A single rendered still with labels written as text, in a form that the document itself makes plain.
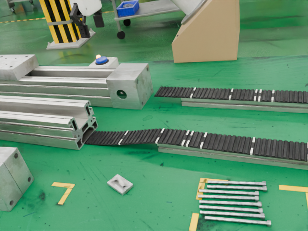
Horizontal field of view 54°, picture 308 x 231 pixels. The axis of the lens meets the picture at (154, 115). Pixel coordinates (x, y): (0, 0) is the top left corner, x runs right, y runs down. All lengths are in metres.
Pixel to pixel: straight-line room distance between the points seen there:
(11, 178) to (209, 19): 0.72
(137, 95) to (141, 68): 0.08
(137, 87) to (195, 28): 0.31
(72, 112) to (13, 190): 0.24
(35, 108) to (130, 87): 0.26
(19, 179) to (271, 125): 0.57
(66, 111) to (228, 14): 0.56
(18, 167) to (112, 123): 0.27
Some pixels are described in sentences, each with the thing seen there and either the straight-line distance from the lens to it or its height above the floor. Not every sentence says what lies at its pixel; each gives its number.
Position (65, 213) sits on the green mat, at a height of 0.78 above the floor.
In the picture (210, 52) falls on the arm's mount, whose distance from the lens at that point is 1.05.
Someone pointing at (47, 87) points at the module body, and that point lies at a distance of 0.99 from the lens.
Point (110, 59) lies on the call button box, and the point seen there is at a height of 0.84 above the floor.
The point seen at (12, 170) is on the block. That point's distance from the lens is 0.69.
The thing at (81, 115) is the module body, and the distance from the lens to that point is 0.80.
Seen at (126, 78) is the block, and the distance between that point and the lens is 0.83.
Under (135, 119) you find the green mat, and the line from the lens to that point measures 0.82.
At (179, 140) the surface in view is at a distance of 0.66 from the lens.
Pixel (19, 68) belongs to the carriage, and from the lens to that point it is 1.06.
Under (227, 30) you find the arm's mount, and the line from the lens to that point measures 1.02.
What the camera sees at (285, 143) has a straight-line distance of 0.65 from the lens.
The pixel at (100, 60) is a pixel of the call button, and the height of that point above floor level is 0.85.
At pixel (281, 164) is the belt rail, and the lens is 0.65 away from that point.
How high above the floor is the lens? 1.23
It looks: 33 degrees down
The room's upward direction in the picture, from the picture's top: 12 degrees counter-clockwise
